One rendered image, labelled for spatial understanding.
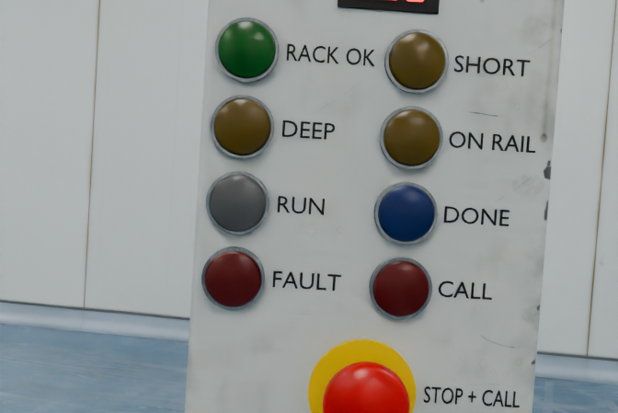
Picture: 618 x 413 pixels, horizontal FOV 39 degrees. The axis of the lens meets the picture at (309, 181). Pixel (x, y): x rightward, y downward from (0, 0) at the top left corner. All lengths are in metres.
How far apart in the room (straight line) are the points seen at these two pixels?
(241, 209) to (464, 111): 0.12
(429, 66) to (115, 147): 3.86
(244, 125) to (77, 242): 3.95
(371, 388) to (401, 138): 0.12
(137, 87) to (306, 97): 3.81
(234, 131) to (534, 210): 0.15
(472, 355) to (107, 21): 3.93
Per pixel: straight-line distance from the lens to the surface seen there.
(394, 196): 0.41
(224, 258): 0.41
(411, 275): 0.41
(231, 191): 0.41
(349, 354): 0.42
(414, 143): 0.41
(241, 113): 0.40
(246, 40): 0.41
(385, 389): 0.40
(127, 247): 4.25
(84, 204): 4.31
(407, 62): 0.41
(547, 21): 0.43
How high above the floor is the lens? 1.00
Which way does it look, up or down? 3 degrees down
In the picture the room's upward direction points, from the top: 4 degrees clockwise
